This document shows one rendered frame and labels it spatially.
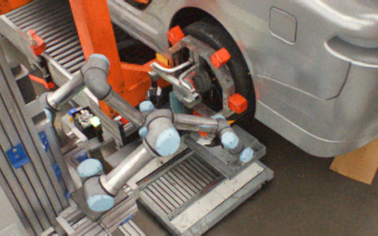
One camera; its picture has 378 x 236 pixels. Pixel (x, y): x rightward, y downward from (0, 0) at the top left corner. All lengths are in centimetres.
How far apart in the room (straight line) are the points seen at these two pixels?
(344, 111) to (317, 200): 118
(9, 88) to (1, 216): 62
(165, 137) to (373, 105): 100
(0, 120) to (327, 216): 218
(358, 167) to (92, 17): 213
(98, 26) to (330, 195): 191
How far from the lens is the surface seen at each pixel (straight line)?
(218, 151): 339
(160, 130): 210
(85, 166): 234
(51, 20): 509
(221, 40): 277
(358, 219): 340
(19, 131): 219
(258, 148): 350
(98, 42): 294
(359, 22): 213
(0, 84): 203
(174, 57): 309
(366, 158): 375
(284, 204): 340
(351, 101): 234
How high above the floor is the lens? 274
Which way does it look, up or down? 44 degrees down
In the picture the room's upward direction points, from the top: 6 degrees counter-clockwise
